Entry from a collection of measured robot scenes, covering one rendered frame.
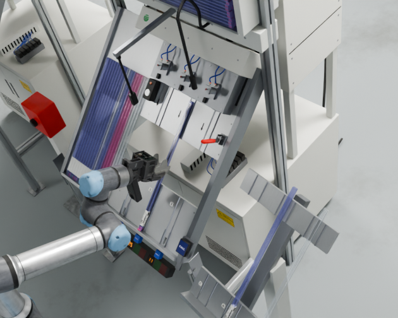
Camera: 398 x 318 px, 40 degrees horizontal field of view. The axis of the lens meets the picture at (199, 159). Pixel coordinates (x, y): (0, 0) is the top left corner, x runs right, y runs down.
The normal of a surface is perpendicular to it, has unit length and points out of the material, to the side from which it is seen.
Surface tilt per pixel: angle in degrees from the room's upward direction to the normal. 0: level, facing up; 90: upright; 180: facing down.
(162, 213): 43
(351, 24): 0
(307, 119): 0
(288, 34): 90
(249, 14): 90
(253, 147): 0
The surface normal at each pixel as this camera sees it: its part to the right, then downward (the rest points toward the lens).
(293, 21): 0.72, 0.43
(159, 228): -0.58, -0.03
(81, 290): -0.18, -0.64
